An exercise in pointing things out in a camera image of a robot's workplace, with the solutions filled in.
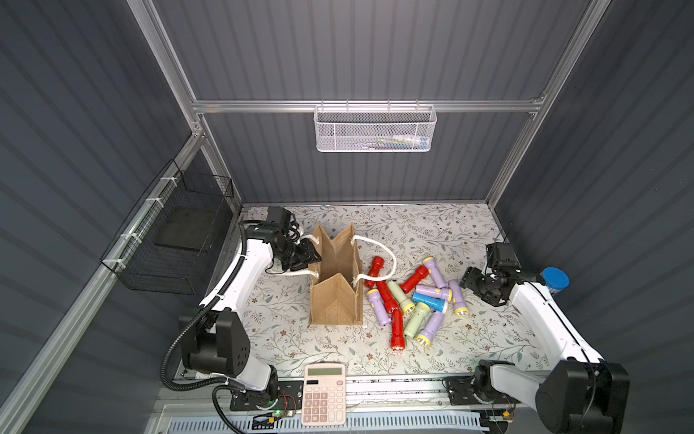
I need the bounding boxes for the markers in white basket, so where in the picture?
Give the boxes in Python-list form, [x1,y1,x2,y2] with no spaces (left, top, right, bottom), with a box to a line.
[364,135,430,152]

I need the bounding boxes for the green flashlight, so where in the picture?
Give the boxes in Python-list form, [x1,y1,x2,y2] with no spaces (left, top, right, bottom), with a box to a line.
[387,281,416,314]
[404,302,431,339]

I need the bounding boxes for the brown paper tote bag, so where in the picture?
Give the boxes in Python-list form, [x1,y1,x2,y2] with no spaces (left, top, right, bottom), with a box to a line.
[294,225,398,327]

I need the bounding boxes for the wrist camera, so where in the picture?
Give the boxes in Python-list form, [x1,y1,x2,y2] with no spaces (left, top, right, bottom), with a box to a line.
[486,242,522,272]
[265,206,297,233]

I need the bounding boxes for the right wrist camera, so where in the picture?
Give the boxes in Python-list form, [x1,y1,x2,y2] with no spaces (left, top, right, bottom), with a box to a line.
[486,242,522,272]

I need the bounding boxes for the pink calculator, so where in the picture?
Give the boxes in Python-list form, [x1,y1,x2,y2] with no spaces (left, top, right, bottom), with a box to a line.
[301,363,346,427]

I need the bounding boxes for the green flashlight lower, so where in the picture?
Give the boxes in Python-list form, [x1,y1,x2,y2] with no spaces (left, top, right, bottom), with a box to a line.
[404,302,431,339]

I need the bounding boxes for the purple flashlight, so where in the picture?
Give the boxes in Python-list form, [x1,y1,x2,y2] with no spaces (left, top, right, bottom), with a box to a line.
[367,289,391,327]
[423,257,448,289]
[416,311,445,347]
[448,280,470,316]

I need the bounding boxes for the red flashlight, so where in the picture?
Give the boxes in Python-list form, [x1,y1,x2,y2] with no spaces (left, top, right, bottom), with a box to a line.
[400,265,429,294]
[364,256,385,289]
[390,309,406,351]
[376,281,399,314]

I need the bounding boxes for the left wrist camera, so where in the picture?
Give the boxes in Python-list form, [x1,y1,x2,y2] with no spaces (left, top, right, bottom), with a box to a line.
[265,206,297,233]

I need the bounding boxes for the purple flashlight horizontal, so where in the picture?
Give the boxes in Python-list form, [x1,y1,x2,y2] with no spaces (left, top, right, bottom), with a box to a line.
[415,285,453,301]

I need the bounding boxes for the black wire basket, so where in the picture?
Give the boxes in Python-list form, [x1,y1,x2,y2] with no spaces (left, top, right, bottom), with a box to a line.
[101,161,239,296]

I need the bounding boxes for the red flashlight bottom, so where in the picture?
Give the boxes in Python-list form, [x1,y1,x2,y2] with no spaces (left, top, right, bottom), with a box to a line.
[390,309,406,351]

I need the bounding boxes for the green flashlight upper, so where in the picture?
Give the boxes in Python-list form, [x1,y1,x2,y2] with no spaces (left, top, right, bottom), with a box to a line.
[387,281,416,314]

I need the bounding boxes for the blue flashlight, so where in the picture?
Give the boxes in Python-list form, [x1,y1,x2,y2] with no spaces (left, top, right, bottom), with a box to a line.
[412,292,448,314]

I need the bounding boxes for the white wire mesh basket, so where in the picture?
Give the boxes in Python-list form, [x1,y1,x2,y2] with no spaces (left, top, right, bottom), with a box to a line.
[313,104,437,153]

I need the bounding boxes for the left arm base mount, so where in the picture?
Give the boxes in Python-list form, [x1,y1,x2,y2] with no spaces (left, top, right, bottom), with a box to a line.
[229,380,304,412]

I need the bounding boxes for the blue-lidded cylinder container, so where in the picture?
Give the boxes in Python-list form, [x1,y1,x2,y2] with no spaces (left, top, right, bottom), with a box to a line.
[540,267,570,296]

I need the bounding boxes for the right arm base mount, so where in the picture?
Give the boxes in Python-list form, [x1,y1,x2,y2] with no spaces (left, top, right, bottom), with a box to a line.
[441,375,519,408]

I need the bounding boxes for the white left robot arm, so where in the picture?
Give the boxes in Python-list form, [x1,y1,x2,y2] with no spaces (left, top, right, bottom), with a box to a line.
[172,221,321,392]

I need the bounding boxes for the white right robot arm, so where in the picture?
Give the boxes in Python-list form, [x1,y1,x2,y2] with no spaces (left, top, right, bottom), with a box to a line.
[463,266,630,433]

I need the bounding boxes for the purple flashlight bottom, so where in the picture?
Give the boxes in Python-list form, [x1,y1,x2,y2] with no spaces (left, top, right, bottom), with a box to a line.
[416,311,445,347]

